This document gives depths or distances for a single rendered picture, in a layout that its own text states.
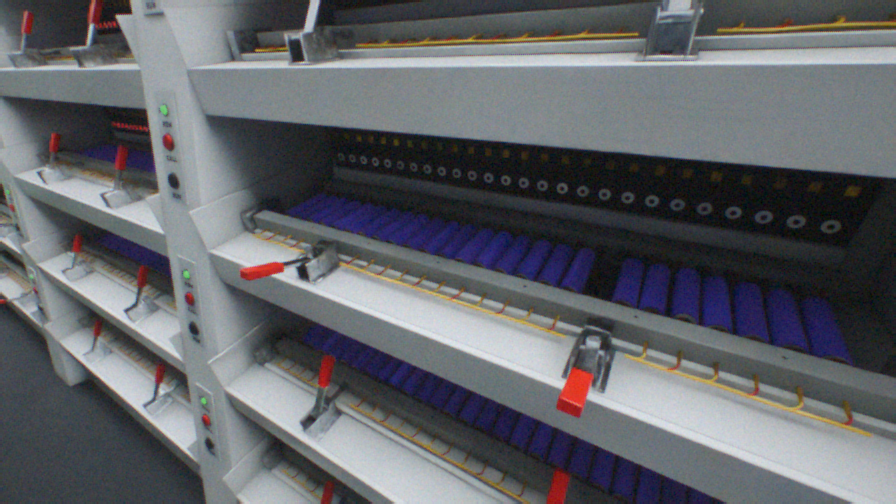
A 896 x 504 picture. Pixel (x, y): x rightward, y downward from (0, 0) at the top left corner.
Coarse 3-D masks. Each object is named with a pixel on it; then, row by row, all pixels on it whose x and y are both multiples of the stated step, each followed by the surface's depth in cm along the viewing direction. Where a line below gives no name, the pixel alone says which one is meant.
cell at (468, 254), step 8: (480, 232) 39; (488, 232) 39; (472, 240) 38; (480, 240) 38; (488, 240) 38; (464, 248) 36; (472, 248) 36; (480, 248) 37; (456, 256) 35; (464, 256) 35; (472, 256) 36
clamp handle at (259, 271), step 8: (304, 248) 36; (312, 256) 36; (264, 264) 33; (272, 264) 33; (280, 264) 33; (288, 264) 34; (296, 264) 35; (304, 264) 36; (240, 272) 31; (248, 272) 31; (256, 272) 31; (264, 272) 32; (272, 272) 33; (280, 272) 33; (248, 280) 31
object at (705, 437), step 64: (256, 192) 47; (320, 192) 56; (448, 192) 45; (256, 256) 42; (832, 256) 29; (320, 320) 38; (384, 320) 32; (448, 320) 31; (512, 384) 27; (640, 384) 24; (704, 384) 24; (640, 448) 24; (704, 448) 21; (768, 448) 21; (832, 448) 20
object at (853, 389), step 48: (336, 240) 39; (480, 288) 32; (528, 288) 30; (624, 336) 27; (672, 336) 25; (720, 336) 24; (768, 384) 23; (816, 384) 22; (864, 384) 21; (864, 432) 20
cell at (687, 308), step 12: (684, 276) 30; (696, 276) 30; (684, 288) 29; (696, 288) 29; (672, 300) 29; (684, 300) 28; (696, 300) 28; (672, 312) 28; (684, 312) 27; (696, 312) 27; (696, 324) 27
